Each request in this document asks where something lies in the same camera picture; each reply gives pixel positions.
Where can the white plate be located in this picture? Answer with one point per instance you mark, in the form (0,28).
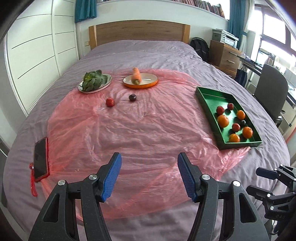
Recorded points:
(107,81)

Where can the green tray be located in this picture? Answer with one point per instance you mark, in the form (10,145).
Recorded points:
(209,102)

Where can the orange carrot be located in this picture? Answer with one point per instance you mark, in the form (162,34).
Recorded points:
(136,75)

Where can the orange mandarin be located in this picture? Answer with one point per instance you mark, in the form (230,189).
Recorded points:
(247,132)
(240,114)
(234,138)
(223,121)

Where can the glass desk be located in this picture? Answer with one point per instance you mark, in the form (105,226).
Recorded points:
(252,61)

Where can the green bok choy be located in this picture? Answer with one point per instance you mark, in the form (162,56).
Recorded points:
(92,80)

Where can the orange rimmed plate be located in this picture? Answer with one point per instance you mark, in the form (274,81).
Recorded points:
(150,80)

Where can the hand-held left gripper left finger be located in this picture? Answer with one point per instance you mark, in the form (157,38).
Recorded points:
(112,176)

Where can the window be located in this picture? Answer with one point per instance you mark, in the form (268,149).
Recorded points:
(275,30)

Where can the row of books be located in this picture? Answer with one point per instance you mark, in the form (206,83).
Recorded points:
(205,5)

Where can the phone in red case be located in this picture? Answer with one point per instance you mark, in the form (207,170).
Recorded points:
(41,157)

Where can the black backpack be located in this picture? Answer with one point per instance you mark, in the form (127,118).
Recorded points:
(200,48)

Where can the wooden dresser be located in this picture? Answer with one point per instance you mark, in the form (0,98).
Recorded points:
(225,58)

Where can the bed with purple sheet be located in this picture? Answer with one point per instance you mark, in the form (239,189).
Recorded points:
(143,55)

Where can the grey printer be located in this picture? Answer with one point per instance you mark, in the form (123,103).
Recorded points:
(225,37)

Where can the pink plastic sheet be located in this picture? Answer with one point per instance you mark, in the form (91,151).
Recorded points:
(138,139)

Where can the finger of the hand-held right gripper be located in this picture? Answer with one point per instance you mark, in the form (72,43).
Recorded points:
(259,192)
(266,173)

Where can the dark blue bag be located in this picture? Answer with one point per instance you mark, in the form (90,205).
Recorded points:
(241,76)

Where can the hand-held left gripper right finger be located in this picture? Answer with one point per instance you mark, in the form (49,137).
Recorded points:
(186,178)

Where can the grey desk chair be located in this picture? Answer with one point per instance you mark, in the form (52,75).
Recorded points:
(272,90)

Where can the dark purple plum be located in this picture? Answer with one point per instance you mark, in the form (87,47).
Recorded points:
(242,122)
(132,97)

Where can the teal curtain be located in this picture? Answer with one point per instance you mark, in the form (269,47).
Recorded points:
(237,20)
(85,10)

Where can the white wardrobe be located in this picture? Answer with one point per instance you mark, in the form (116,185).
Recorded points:
(41,46)

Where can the wooden headboard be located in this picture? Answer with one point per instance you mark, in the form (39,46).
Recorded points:
(138,31)

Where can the large red apple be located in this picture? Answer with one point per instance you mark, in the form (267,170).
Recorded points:
(220,110)

